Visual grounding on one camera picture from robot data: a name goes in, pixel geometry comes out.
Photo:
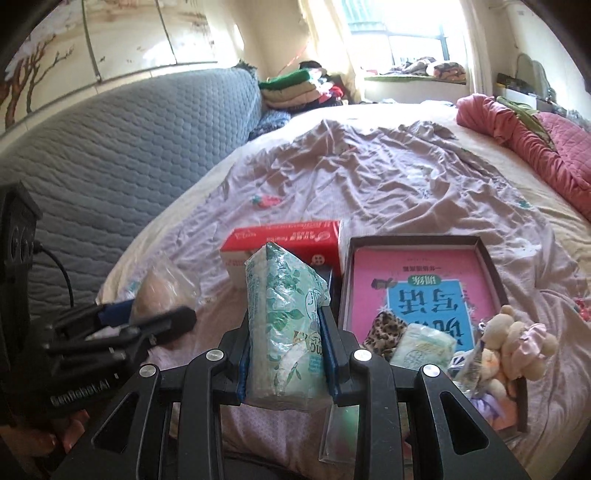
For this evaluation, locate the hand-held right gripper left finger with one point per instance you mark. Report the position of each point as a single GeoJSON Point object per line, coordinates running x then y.
{"type": "Point", "coordinates": [242, 369]}

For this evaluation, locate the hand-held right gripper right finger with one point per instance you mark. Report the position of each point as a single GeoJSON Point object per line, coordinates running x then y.
{"type": "Point", "coordinates": [330, 364]}

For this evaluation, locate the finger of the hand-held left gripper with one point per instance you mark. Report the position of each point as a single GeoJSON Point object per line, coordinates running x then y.
{"type": "Point", "coordinates": [171, 321]}
{"type": "Point", "coordinates": [115, 311]}

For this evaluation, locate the pink cloth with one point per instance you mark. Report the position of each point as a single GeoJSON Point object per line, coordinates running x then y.
{"type": "Point", "coordinates": [157, 290]}

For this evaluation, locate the leopard print cloth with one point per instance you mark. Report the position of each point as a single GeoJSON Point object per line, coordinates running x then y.
{"type": "Point", "coordinates": [383, 334]}

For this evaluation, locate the large green tissue pack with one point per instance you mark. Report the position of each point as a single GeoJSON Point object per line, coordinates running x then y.
{"type": "Point", "coordinates": [281, 314]}

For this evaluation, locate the small green tissue pack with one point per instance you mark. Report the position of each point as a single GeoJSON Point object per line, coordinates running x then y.
{"type": "Point", "coordinates": [420, 348]}

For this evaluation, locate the white and purple snack packet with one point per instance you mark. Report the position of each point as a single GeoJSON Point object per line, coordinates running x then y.
{"type": "Point", "coordinates": [468, 374]}

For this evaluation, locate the dark cardboard box tray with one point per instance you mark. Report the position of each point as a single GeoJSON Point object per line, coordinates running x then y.
{"type": "Point", "coordinates": [489, 263]}

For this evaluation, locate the cream lace scrunchie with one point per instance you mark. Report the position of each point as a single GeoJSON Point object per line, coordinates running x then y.
{"type": "Point", "coordinates": [535, 350]}

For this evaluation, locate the person's left hand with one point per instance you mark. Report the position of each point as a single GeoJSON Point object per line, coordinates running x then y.
{"type": "Point", "coordinates": [69, 424]}

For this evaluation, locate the pink and blue book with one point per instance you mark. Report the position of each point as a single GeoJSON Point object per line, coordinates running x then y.
{"type": "Point", "coordinates": [369, 286]}

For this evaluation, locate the red and white tissue box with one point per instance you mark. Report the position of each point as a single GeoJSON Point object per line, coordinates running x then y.
{"type": "Point", "coordinates": [286, 235]}

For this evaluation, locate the grey quilted headboard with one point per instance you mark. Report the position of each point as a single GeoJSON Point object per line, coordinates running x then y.
{"type": "Point", "coordinates": [115, 161]}

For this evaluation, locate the lilac printed bed sheet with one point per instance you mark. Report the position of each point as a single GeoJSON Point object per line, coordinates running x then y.
{"type": "Point", "coordinates": [392, 184]}

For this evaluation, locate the dark blue patterned pillow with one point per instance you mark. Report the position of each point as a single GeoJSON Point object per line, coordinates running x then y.
{"type": "Point", "coordinates": [270, 124]}

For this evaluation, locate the pile of folded blankets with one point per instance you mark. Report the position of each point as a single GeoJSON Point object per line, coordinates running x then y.
{"type": "Point", "coordinates": [295, 87]}

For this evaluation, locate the cream bedspread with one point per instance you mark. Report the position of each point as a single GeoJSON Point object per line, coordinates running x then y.
{"type": "Point", "coordinates": [570, 240]}

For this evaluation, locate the green window seat mat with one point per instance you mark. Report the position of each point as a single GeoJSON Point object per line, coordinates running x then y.
{"type": "Point", "coordinates": [383, 79]}

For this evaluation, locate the pink quilt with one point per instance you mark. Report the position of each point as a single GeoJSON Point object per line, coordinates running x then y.
{"type": "Point", "coordinates": [554, 157]}

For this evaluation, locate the dark patterned blanket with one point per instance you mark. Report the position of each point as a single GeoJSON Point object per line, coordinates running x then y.
{"type": "Point", "coordinates": [434, 69]}

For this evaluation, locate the green striped cloth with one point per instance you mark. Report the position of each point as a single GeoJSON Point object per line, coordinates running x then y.
{"type": "Point", "coordinates": [526, 117]}

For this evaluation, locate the cream curtain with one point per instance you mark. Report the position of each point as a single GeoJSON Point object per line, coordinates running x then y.
{"type": "Point", "coordinates": [478, 46]}
{"type": "Point", "coordinates": [328, 46]}

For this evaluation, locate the black case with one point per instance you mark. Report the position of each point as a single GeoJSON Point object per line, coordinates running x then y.
{"type": "Point", "coordinates": [508, 82]}

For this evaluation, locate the window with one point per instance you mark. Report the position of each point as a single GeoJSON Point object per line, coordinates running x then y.
{"type": "Point", "coordinates": [406, 27]}

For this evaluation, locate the vanity mirror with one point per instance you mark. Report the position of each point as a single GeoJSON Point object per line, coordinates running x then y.
{"type": "Point", "coordinates": [531, 74]}

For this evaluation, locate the painted tree wall panel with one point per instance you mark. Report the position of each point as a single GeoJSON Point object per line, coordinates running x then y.
{"type": "Point", "coordinates": [115, 41]}

